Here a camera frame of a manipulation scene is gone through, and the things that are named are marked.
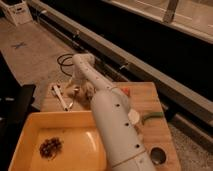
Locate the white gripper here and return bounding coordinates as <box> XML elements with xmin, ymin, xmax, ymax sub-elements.
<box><xmin>66</xmin><ymin>78</ymin><xmax>96</xmax><ymax>100</ymax></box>

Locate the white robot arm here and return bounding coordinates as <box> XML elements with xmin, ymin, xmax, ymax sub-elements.
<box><xmin>72</xmin><ymin>53</ymin><xmax>156</xmax><ymax>171</ymax></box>

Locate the orange tomato toy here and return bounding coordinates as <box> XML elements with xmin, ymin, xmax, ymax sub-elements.
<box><xmin>121</xmin><ymin>88</ymin><xmax>130</xmax><ymax>97</ymax></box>

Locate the yellow plastic tub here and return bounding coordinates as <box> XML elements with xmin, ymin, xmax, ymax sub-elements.
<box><xmin>8</xmin><ymin>112</ymin><xmax>106</xmax><ymax>171</ymax></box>

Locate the dark crumbs pile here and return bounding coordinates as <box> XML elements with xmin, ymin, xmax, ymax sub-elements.
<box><xmin>39</xmin><ymin>137</ymin><xmax>62</xmax><ymax>159</ymax></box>

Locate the green chili pepper toy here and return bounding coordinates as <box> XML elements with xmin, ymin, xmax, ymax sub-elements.
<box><xmin>141</xmin><ymin>112</ymin><xmax>164</xmax><ymax>125</ymax></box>

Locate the small metal cup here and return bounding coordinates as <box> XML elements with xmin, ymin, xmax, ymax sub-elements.
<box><xmin>150</xmin><ymin>147</ymin><xmax>166</xmax><ymax>165</ymax></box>

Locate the white crate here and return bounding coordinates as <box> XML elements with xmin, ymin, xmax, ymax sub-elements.
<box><xmin>0</xmin><ymin>0</ymin><xmax>32</xmax><ymax>26</ymax></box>

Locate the white handled kitchen tool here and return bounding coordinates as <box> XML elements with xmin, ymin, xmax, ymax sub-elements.
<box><xmin>51</xmin><ymin>85</ymin><xmax>68</xmax><ymax>111</ymax></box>

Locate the black cable loop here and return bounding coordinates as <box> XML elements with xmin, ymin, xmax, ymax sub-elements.
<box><xmin>56</xmin><ymin>53</ymin><xmax>76</xmax><ymax>76</ymax></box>

